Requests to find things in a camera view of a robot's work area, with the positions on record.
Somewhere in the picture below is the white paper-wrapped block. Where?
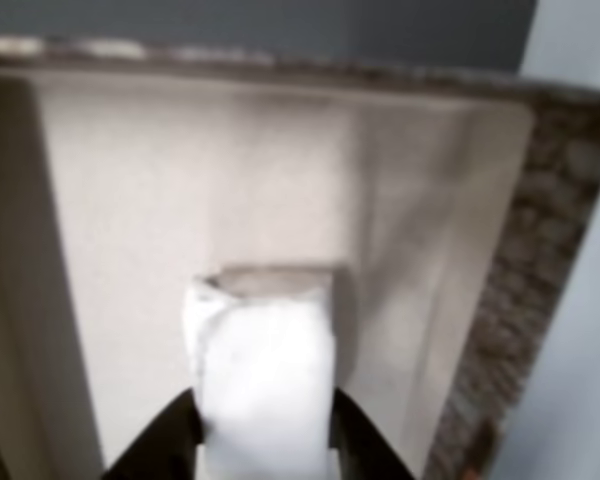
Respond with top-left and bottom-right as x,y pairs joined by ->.
181,264 -> 339,480

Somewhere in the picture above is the printed cardboard box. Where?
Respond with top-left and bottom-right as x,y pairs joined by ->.
0,34 -> 600,480

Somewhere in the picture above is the dark grey mat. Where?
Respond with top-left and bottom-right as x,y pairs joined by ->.
0,0 -> 539,71

